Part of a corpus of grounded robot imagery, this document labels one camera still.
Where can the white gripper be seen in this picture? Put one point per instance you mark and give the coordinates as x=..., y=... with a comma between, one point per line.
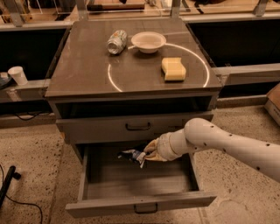
x=164, y=147

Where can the blue chip bag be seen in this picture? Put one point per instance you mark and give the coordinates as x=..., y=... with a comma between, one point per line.
x=135, y=156

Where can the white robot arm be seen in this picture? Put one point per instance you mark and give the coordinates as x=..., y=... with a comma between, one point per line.
x=200, y=135

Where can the open grey middle drawer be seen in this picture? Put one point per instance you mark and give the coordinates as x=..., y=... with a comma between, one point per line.
x=112, y=185

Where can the grey drawer cabinet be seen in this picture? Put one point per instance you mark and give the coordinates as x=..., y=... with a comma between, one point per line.
x=89, y=82

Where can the closed grey upper drawer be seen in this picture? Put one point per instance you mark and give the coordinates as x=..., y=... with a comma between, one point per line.
x=124, y=128

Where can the yellow sponge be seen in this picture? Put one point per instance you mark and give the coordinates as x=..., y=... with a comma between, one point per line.
x=173, y=69

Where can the white bowl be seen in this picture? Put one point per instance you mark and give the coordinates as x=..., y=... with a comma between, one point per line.
x=147, y=41

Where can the crushed soda can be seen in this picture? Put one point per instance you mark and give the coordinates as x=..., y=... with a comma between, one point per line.
x=117, y=42

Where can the cardboard box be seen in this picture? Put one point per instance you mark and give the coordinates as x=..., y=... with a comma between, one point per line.
x=273, y=103

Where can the black bar on floor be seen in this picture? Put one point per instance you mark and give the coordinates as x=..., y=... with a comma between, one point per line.
x=11, y=174

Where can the white paper cup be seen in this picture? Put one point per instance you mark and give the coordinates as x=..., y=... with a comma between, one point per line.
x=18, y=75

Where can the dark plate on shelf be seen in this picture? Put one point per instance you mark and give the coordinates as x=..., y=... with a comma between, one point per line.
x=5, y=80

